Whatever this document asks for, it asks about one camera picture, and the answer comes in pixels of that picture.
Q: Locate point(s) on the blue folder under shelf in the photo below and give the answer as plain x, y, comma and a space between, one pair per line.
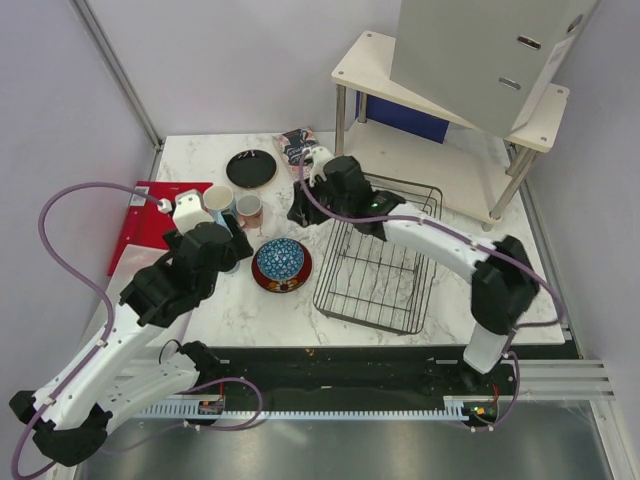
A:
406, 119

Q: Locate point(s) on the white cable duct rail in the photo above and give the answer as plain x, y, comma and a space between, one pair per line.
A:
322, 405

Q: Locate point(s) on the white two-tier shelf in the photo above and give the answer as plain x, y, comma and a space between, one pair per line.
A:
478, 173

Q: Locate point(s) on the grey ring binder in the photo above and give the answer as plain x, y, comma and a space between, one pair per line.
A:
486, 61

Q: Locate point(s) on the floral cover book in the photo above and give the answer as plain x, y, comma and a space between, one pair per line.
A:
290, 147

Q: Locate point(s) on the blue plastic tumbler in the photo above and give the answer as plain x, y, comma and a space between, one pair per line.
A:
234, 269

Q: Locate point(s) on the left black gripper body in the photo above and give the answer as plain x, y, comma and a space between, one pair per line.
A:
209, 284

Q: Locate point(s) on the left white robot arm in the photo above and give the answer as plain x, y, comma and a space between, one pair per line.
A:
70, 418

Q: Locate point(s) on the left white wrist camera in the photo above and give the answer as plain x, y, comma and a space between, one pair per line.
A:
187, 210

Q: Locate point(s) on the pink ceramic mug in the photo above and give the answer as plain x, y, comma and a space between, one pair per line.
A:
249, 208

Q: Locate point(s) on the red plastic folder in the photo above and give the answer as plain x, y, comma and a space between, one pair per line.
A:
144, 225

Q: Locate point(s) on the light blue ceramic mug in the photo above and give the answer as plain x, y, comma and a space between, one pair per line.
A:
220, 200

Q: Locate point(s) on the black wire dish rack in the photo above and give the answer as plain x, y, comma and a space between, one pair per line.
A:
372, 283

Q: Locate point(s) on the red floral plate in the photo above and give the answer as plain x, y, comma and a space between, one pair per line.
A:
283, 286

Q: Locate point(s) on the blue white patterned bowl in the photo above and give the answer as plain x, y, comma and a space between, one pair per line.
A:
280, 259

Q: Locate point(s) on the black plate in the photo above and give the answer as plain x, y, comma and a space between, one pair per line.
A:
251, 169

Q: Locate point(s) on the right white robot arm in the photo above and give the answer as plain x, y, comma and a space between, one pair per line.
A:
499, 273

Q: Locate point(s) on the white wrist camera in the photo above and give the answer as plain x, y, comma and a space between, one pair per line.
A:
319, 156
187, 210

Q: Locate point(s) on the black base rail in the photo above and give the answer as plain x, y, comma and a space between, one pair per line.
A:
262, 371

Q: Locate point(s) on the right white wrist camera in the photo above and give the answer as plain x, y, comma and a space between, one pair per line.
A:
319, 156

